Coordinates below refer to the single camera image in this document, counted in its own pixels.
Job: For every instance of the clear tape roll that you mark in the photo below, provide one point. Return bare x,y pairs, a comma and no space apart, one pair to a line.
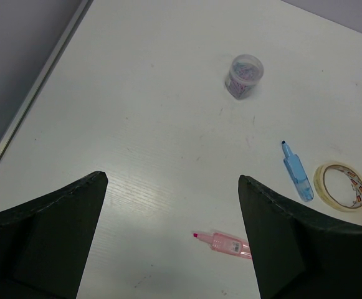
339,186

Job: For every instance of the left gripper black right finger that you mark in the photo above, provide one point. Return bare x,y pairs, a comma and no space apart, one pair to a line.
299,252

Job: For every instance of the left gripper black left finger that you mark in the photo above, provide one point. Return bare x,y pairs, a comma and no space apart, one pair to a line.
45,242

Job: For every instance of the blue highlighter pen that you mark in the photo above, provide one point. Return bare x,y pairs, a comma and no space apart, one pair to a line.
297,173

